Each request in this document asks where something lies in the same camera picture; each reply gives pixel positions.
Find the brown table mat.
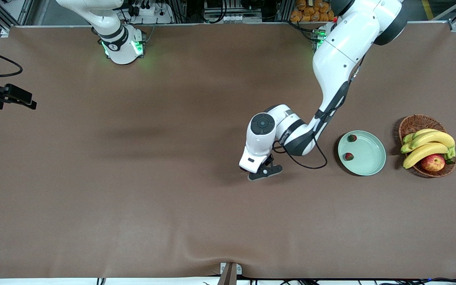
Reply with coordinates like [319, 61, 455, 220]
[0, 22, 456, 279]

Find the white power strip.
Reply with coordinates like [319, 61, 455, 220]
[131, 2, 165, 16]

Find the red apple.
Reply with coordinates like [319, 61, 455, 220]
[421, 154, 446, 172]

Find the metal table clamp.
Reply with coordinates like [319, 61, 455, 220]
[217, 262, 243, 285]

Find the large yellow banana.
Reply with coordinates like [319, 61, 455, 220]
[403, 142, 450, 169]
[401, 131, 456, 154]

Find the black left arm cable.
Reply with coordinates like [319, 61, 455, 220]
[272, 55, 328, 170]

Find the pale green round plate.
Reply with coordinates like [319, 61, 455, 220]
[338, 130, 387, 176]

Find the greenish yellow banana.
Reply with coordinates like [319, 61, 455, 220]
[403, 129, 439, 144]

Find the black equipment rack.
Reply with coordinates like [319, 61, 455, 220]
[173, 0, 288, 23]

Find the orange bread pile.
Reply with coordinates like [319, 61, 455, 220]
[290, 0, 337, 22]

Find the brown wicker basket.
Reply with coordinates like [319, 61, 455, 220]
[398, 114, 456, 178]

